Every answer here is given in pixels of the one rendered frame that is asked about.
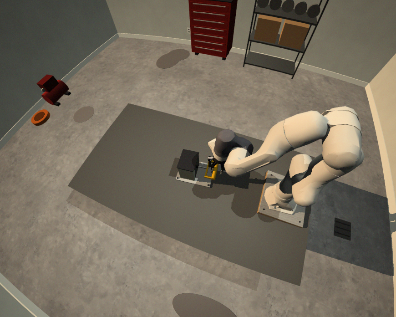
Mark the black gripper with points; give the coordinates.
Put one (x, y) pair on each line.
(216, 162)

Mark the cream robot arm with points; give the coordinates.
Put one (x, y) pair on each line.
(340, 131)

